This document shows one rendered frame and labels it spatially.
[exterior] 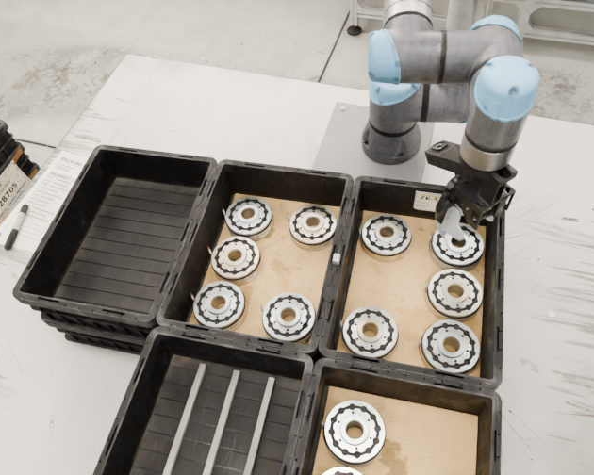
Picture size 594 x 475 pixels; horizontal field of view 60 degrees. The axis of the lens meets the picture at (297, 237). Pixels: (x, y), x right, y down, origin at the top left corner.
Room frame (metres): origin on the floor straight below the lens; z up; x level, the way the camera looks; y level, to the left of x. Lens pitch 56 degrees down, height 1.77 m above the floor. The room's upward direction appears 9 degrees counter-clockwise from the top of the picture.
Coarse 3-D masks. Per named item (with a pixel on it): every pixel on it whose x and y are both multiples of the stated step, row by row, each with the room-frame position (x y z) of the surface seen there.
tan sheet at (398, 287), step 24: (360, 240) 0.59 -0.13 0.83; (360, 264) 0.53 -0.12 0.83; (384, 264) 0.52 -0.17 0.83; (408, 264) 0.51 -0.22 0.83; (432, 264) 0.51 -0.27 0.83; (480, 264) 0.49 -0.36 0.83; (360, 288) 0.48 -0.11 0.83; (384, 288) 0.47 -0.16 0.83; (408, 288) 0.46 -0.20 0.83; (408, 312) 0.41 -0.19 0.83; (480, 312) 0.39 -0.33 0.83; (408, 336) 0.36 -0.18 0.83; (480, 336) 0.34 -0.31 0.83; (408, 360) 0.32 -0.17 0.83; (480, 360) 0.29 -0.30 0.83
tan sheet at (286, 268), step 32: (224, 224) 0.69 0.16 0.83; (288, 224) 0.66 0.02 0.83; (288, 256) 0.58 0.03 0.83; (320, 256) 0.56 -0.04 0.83; (256, 288) 0.51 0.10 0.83; (288, 288) 0.50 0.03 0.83; (320, 288) 0.49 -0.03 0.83; (192, 320) 0.46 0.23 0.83; (256, 320) 0.44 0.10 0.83; (288, 320) 0.43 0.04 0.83
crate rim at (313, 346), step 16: (224, 160) 0.78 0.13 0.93; (320, 176) 0.70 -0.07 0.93; (336, 176) 0.69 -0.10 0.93; (208, 192) 0.70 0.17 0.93; (192, 240) 0.59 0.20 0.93; (336, 240) 0.53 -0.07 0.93; (176, 272) 0.52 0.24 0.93; (160, 304) 0.46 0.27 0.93; (320, 304) 0.41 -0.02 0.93; (160, 320) 0.42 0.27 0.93; (320, 320) 0.38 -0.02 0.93; (224, 336) 0.37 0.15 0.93; (240, 336) 0.37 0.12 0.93; (256, 336) 0.36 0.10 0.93; (320, 336) 0.35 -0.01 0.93; (304, 352) 0.32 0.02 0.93
